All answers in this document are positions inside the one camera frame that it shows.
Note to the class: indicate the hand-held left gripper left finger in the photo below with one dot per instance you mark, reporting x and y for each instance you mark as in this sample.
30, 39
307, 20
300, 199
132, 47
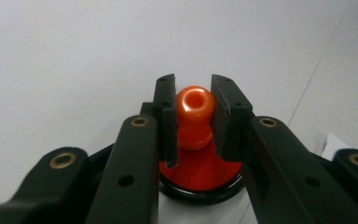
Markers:
170, 130

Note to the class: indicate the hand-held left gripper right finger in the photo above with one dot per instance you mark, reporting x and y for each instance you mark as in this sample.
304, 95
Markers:
230, 124

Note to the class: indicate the orange stamp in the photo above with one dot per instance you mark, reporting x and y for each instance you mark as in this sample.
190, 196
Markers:
195, 124

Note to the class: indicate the round red ink pad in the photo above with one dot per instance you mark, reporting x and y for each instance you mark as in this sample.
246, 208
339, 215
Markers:
202, 174

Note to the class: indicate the white paper sheet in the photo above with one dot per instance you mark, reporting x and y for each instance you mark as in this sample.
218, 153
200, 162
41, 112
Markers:
334, 146

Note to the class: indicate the white table cover sheet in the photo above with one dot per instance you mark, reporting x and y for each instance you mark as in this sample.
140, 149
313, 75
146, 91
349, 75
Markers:
74, 62

